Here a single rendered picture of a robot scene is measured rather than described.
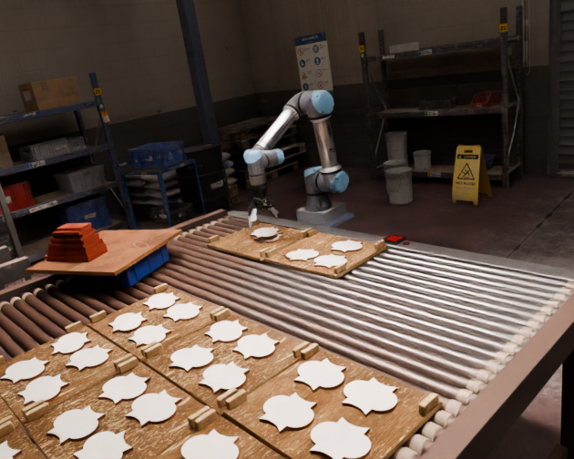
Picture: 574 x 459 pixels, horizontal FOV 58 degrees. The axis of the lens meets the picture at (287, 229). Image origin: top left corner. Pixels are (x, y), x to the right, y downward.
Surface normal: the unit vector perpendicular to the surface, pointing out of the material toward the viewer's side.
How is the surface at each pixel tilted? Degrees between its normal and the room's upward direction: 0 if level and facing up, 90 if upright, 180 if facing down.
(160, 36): 90
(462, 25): 90
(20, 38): 90
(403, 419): 0
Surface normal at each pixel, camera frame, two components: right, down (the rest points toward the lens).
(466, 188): -0.72, 0.11
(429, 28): -0.65, 0.33
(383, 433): -0.15, -0.94
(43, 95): 0.70, 0.10
